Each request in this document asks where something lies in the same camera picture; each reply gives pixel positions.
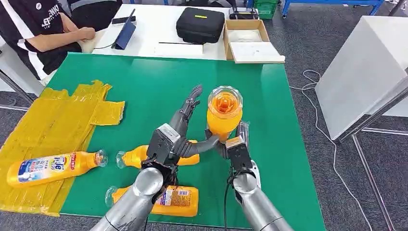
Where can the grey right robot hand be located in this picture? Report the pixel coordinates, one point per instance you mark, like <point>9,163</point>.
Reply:
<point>220,150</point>

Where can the green table mat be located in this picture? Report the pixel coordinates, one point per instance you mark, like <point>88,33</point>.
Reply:
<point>165,83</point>

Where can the blue tablet case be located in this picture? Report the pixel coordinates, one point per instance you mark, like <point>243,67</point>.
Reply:
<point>125,35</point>

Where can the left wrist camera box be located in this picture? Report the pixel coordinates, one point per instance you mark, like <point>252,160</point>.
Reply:
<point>161,145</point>

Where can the grey metal desk leg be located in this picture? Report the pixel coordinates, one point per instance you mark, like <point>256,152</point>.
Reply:
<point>16,86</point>

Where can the black zip case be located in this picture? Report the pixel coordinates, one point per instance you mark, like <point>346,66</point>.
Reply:
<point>199,27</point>

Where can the white packing foam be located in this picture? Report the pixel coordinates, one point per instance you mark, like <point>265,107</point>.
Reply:
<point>243,35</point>

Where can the black phone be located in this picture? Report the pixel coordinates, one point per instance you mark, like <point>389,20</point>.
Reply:
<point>119,20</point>

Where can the person's hand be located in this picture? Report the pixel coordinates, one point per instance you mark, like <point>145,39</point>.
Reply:
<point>86,33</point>

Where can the blue metal rack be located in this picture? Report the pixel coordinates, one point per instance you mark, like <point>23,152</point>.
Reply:
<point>285,9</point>

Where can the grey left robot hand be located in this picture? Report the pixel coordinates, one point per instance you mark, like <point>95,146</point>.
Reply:
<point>188,114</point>

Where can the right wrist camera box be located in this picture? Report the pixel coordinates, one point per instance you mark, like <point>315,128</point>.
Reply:
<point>239,156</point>

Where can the open cardboard box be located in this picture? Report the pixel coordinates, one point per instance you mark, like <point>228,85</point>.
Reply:
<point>245,24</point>

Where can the person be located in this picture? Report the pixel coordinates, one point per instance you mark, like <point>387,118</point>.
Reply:
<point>92,14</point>
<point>19,35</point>

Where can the orange drink bottle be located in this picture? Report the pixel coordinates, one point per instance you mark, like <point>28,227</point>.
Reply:
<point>47,169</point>
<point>223,121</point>
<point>135,156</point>
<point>181,201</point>

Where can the white paper sheet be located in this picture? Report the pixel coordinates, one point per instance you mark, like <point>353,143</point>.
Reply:
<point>178,49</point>

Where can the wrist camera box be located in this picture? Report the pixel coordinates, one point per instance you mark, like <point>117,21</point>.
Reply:
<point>161,145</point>
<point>239,156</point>

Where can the yellow plastic sheet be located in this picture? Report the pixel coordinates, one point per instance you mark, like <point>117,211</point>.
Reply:
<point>47,127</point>

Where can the white flat board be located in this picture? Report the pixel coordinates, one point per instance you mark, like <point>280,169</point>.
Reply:
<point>255,52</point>

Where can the green plastic crate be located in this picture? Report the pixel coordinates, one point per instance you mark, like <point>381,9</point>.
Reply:
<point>266,9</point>

